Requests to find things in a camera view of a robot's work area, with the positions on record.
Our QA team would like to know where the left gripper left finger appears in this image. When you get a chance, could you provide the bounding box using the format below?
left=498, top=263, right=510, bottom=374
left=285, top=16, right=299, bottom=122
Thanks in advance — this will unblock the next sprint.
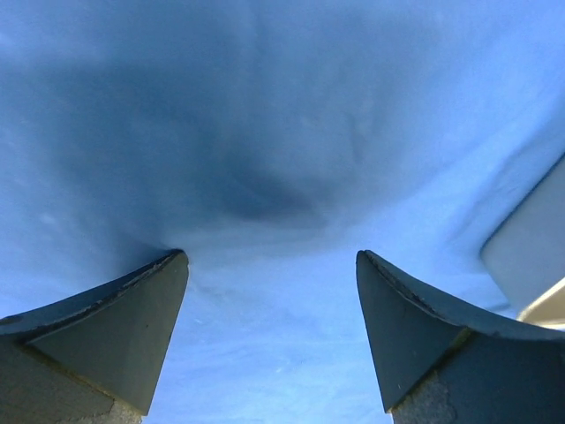
left=1, top=250, right=189, bottom=423

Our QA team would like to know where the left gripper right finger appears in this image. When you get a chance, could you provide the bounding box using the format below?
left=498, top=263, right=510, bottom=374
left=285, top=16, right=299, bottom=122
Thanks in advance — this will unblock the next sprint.
left=356, top=250, right=564, bottom=424

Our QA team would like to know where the blue surgical drape cloth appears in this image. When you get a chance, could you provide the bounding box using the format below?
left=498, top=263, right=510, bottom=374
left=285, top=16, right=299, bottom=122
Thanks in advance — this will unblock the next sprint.
left=1, top=1, right=564, bottom=423

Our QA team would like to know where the aluminium front rail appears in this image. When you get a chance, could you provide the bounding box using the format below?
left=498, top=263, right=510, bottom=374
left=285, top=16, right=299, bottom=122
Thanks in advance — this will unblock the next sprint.
left=480, top=158, right=564, bottom=331

